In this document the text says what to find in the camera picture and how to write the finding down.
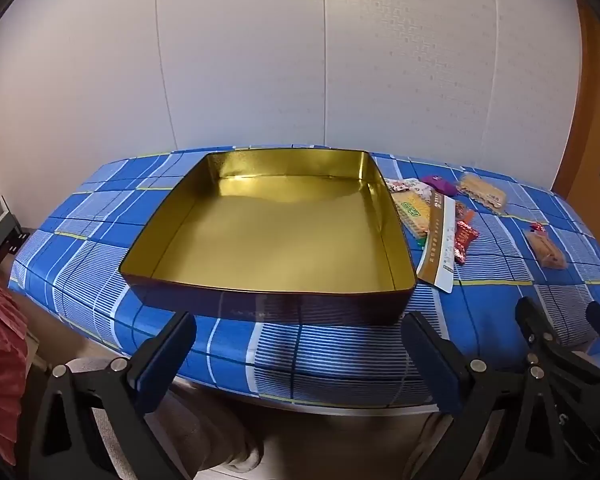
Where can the clear wrapped cracker packet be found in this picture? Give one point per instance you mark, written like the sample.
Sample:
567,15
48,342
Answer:
482,191

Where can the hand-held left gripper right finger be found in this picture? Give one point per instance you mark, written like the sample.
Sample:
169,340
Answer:
432,360

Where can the beige trousers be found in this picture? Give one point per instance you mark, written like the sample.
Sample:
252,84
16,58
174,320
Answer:
205,430

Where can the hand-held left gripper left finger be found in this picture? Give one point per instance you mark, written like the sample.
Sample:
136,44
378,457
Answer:
164,360

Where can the brown biscuit packet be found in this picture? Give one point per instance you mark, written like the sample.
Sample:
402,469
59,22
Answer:
545,252

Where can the pink white snack packet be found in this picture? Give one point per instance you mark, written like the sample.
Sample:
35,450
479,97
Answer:
409,187

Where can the purple candy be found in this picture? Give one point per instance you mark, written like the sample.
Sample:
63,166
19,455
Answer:
442,185

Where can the red candy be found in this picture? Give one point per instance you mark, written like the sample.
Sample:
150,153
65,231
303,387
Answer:
464,240

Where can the orange brown snack packet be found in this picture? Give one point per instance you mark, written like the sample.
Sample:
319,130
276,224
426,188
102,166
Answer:
462,210

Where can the wooden door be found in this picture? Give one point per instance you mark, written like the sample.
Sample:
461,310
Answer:
585,110

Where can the gold tin box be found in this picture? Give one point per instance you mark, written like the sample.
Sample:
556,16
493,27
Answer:
280,240

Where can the green yellow cracker packet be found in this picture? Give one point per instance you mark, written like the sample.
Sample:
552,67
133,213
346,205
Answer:
412,215

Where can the blue plaid tablecloth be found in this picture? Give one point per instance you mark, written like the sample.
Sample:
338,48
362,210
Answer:
330,355

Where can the long white brown packet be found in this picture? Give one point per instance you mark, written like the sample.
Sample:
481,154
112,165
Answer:
442,250

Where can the red cloth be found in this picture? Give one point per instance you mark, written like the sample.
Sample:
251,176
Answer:
0,360

